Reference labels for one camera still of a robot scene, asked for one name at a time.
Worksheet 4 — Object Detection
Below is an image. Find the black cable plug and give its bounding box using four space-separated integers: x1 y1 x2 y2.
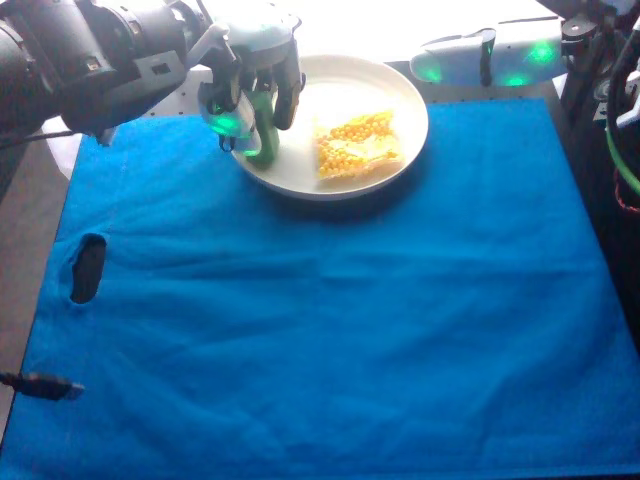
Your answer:
0 371 86 402

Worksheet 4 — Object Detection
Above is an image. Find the green rectangular block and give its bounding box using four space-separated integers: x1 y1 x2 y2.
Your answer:
247 89 282 169

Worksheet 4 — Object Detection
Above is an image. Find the bag of yellow corn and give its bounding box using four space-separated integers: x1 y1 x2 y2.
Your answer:
312 109 407 182

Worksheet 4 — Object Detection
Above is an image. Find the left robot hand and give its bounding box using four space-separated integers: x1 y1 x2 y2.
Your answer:
197 14 307 157

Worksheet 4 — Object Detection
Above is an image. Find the green cable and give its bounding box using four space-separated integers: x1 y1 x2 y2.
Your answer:
604 29 640 197

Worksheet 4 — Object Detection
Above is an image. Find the white round plate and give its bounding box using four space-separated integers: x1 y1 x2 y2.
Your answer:
230 53 430 202

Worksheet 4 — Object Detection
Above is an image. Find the blue cloth with hole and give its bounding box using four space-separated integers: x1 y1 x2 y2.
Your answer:
0 98 640 471

